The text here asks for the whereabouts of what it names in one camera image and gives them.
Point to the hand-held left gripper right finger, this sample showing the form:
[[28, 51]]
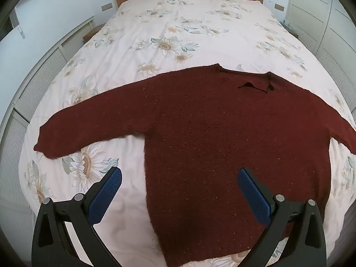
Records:
[[254, 197]]

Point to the grey wall switch plate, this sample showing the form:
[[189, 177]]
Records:
[[106, 6], [279, 7]]

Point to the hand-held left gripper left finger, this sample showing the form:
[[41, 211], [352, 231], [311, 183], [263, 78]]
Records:
[[107, 190]]

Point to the floral white bed blanket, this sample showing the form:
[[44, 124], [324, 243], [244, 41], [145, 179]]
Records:
[[194, 33]]

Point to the white louvered cabinet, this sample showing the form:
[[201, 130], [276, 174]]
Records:
[[41, 75]]

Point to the dark red knit sweater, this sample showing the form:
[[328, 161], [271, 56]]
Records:
[[208, 130]]

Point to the wooden nightstand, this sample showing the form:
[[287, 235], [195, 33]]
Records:
[[93, 32], [290, 29]]

